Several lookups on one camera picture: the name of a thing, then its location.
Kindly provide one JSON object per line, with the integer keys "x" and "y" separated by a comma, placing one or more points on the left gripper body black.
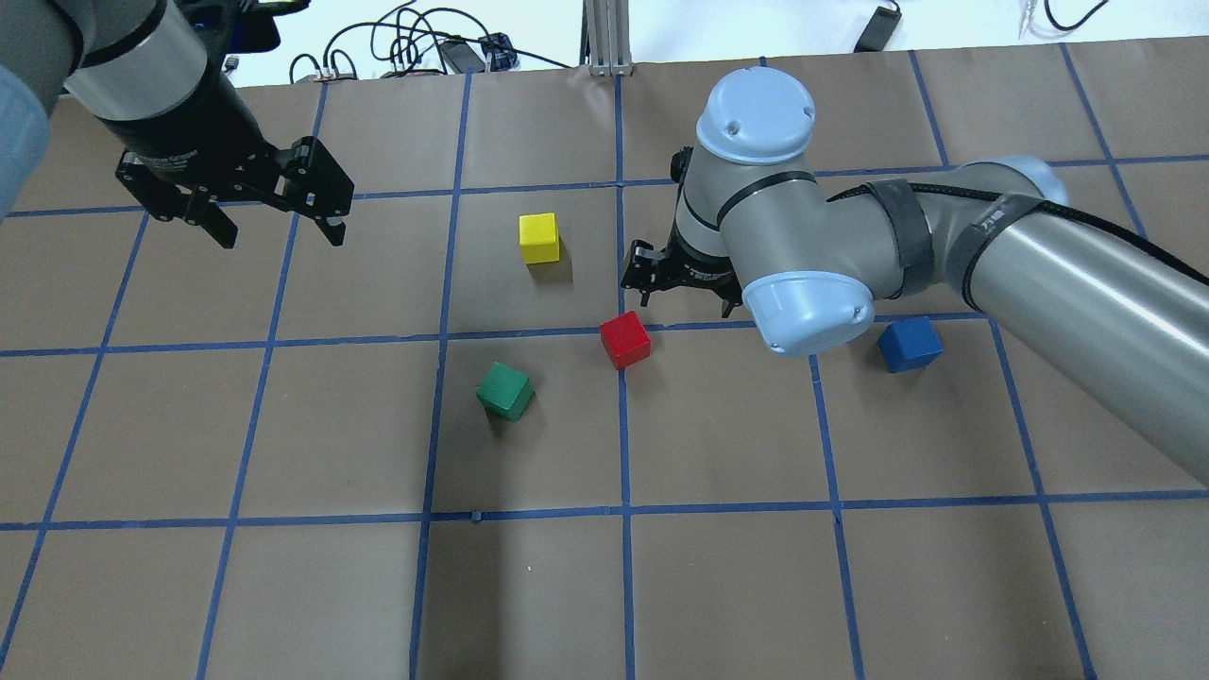
{"x": 194, "y": 127}

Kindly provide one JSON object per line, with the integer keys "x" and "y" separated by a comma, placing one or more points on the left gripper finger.
{"x": 317, "y": 186}
{"x": 165, "y": 201}

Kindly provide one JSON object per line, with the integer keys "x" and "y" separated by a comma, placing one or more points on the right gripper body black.
{"x": 694, "y": 268}

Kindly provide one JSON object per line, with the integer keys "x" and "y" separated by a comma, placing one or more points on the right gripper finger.
{"x": 643, "y": 270}
{"x": 731, "y": 300}

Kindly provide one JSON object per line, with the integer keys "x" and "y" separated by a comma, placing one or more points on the red wooden block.
{"x": 625, "y": 340}

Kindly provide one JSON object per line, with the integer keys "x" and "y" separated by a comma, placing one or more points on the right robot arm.
{"x": 1122, "y": 318}

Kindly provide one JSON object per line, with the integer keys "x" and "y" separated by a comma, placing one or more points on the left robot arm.
{"x": 152, "y": 73}

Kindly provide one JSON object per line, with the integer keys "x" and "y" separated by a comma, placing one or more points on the yellow wooden block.
{"x": 539, "y": 238}

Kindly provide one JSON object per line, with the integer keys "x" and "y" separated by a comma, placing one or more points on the blue wooden block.
{"x": 910, "y": 344}

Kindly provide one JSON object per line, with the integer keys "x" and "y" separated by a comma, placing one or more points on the green wooden block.
{"x": 505, "y": 392}

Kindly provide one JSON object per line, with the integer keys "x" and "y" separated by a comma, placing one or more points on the black power adapter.
{"x": 878, "y": 30}

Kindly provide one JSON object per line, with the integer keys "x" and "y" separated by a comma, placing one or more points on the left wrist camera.
{"x": 237, "y": 27}

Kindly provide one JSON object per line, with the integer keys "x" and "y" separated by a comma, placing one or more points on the aluminium frame post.
{"x": 605, "y": 46}

